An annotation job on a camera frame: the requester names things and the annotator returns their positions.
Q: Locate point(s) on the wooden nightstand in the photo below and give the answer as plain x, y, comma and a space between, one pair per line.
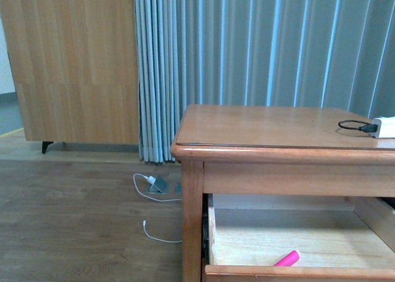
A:
271, 151

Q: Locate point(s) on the light wood cabinet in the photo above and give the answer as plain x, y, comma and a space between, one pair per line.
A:
75, 69

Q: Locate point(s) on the white charger plug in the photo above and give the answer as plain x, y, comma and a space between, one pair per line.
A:
150, 179

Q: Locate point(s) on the open metal floor socket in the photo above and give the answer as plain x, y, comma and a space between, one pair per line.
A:
160, 187

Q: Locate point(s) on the light grey-blue curtain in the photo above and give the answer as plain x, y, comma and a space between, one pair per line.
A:
295, 53

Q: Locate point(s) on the pink highlighter marker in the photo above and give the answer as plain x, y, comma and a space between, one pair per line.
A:
288, 260

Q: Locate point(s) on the white power adapter box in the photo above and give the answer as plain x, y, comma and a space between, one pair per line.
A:
385, 127

